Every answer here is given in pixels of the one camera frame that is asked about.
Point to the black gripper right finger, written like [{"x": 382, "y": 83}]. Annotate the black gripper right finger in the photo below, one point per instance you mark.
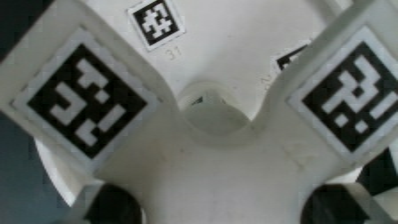
[{"x": 341, "y": 205}]

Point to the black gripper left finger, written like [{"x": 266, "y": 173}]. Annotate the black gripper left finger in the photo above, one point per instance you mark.
[{"x": 105, "y": 206}]

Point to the white cylindrical table leg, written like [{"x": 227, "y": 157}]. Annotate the white cylindrical table leg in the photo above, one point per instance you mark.
[{"x": 216, "y": 122}]

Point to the white cross-shaped table base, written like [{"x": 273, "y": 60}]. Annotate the white cross-shaped table base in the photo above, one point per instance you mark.
[{"x": 224, "y": 173}]

